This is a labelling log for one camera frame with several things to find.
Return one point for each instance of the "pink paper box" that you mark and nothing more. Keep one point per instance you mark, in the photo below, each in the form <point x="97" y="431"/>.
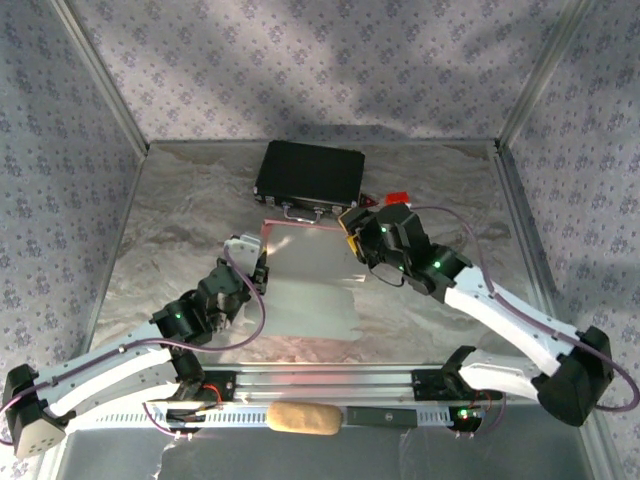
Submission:
<point x="310" y="280"/>

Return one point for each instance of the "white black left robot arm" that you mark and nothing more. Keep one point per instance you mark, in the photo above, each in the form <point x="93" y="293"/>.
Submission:
<point x="110" y="370"/>

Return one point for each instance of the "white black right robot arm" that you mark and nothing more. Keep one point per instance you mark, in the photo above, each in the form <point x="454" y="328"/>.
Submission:
<point x="510" y="320"/>

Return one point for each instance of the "red black triangular badge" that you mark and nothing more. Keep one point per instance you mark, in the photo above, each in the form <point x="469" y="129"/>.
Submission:
<point x="368" y="201"/>

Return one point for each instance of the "red block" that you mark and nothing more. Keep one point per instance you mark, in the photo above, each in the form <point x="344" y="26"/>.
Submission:
<point x="397" y="197"/>

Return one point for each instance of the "tan oblong pad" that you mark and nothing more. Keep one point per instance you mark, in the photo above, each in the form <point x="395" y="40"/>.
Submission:
<point x="304" y="418"/>

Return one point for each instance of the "black flat bar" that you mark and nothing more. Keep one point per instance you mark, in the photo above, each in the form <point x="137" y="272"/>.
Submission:
<point x="382" y="417"/>

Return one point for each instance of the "small LED circuit board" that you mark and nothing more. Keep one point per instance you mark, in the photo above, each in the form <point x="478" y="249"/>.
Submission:
<point x="465" y="415"/>

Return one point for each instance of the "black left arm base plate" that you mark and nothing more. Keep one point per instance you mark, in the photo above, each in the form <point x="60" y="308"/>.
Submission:
<point x="227" y="386"/>

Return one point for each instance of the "aluminium side rail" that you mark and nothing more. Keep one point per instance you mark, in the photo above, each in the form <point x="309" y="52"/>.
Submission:
<point x="114" y="250"/>
<point x="527" y="250"/>

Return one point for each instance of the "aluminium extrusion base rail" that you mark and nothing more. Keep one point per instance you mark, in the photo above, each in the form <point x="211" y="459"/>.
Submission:
<point x="325" y="382"/>

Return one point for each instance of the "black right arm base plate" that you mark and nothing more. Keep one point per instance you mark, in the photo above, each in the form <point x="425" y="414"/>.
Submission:
<point x="425" y="385"/>

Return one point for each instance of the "aluminium corner post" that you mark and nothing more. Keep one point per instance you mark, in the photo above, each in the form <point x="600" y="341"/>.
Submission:
<point x="545" y="75"/>
<point x="100" y="75"/>

